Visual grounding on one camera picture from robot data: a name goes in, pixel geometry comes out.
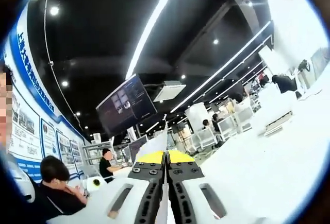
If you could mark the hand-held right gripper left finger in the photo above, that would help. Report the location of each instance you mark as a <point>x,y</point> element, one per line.
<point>144,172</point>

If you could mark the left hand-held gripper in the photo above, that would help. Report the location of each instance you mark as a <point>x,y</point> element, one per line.
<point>90,185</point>

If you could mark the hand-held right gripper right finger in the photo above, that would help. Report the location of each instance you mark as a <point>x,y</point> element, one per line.
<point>185,172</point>

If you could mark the stack of white printing papers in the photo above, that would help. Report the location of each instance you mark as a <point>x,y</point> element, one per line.
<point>157,144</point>

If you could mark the computer monitor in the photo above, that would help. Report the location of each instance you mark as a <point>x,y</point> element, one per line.
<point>136,148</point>

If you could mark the grey metal shelf rack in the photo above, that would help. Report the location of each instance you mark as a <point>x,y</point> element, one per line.
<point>92,154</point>

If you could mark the white office chair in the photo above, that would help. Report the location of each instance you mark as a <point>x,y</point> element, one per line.
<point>227,128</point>
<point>206,139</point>
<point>245,118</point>

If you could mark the hanging dark monitor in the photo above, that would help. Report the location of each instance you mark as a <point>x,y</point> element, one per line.
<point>123,108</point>

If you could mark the white table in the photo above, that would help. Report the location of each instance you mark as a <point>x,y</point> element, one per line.
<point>257,170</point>

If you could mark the white worn device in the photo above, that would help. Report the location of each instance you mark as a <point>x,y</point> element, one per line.
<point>18,177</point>

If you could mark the ceiling air conditioner unit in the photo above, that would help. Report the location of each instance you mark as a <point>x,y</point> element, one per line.
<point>168,91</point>

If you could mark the white printer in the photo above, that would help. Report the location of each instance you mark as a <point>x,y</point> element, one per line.
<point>276,110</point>

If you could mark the long ceiling light strip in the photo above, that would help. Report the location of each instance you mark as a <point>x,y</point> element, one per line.
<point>145,41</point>
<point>221,66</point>

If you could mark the thin ceiling conduit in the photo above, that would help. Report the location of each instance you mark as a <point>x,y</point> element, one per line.
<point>50,64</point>

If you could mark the person's head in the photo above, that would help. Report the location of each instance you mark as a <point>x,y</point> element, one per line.
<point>4,71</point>

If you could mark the black desk object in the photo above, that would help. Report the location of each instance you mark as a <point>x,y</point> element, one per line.
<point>303,65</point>

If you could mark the blue white wall poster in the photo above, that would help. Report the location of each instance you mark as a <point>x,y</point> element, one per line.
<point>31,136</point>

